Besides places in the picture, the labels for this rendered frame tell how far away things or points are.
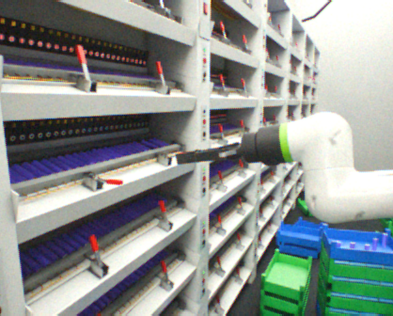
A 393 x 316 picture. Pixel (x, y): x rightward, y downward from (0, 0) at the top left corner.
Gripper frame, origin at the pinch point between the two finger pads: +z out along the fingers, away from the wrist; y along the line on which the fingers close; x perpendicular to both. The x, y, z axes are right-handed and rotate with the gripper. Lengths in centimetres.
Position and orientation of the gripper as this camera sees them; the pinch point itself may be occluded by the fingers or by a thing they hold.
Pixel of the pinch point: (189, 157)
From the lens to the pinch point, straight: 80.7
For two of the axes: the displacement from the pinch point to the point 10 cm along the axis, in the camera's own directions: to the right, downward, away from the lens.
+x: -1.9, -9.8, -0.8
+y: 4.7, -1.6, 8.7
